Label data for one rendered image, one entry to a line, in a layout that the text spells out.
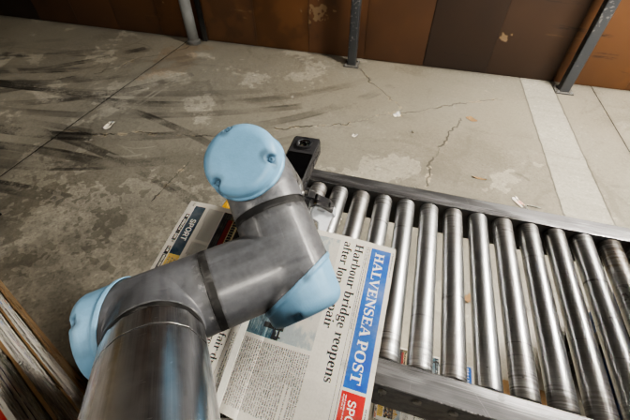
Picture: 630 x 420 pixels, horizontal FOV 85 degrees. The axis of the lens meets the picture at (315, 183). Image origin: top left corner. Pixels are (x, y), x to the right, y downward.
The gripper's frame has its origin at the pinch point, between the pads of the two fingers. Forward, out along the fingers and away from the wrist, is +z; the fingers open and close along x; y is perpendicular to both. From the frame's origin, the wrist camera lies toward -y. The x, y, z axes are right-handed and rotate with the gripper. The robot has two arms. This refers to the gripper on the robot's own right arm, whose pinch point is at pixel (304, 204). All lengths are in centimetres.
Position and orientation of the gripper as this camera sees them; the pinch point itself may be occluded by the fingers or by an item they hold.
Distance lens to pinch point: 66.2
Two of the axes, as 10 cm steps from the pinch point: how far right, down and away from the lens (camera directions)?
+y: -2.5, 9.5, -2.1
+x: 9.6, 2.1, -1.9
